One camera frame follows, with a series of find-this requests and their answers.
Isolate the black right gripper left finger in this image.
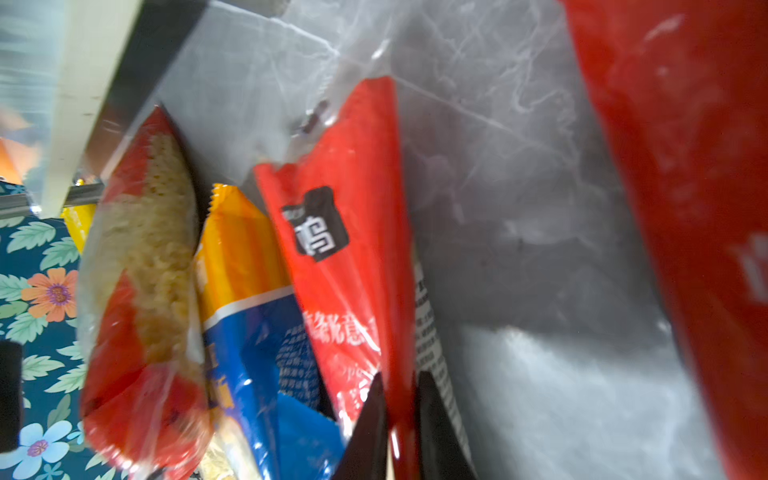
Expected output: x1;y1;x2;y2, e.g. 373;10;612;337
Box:
331;373;389;480

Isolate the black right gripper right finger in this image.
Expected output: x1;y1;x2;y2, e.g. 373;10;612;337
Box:
418;371;477;480

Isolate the red spaghetti bag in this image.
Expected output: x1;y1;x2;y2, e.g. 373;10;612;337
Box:
254;76;420;479

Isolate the blue pasta bag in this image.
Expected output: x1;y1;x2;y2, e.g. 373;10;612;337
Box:
195;184;344;479

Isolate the white two-tier shelf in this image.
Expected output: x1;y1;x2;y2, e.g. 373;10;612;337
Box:
34;1;209;218

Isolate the red macaroni bag upper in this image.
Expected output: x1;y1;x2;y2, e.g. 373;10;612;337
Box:
77;107;212;479

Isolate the red macaroni bag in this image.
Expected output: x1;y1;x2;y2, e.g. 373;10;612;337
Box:
77;107;212;479
565;1;767;479

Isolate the yellow spaghetti box back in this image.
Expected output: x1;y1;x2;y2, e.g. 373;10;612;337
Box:
61;204;97;254

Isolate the red macaroni bag front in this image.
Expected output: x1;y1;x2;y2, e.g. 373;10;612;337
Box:
565;1;767;479

